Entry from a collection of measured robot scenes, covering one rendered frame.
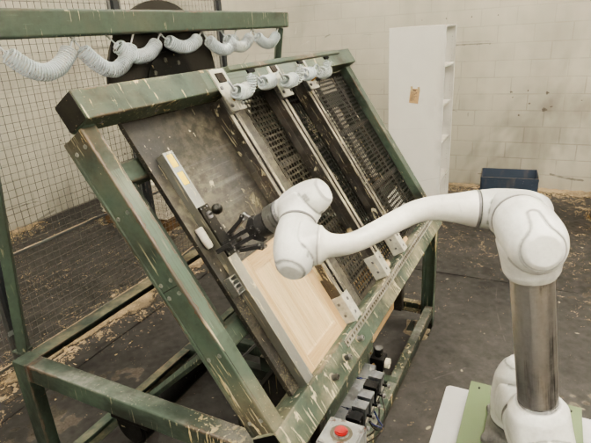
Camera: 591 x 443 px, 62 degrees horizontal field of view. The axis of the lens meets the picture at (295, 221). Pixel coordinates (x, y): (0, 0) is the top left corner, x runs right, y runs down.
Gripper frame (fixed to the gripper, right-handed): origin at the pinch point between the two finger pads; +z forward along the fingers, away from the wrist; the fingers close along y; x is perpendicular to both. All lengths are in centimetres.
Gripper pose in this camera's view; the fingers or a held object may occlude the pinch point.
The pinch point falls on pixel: (226, 246)
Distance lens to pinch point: 158.2
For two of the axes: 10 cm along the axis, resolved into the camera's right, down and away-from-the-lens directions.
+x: 4.5, -3.4, 8.2
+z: -7.2, 4.0, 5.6
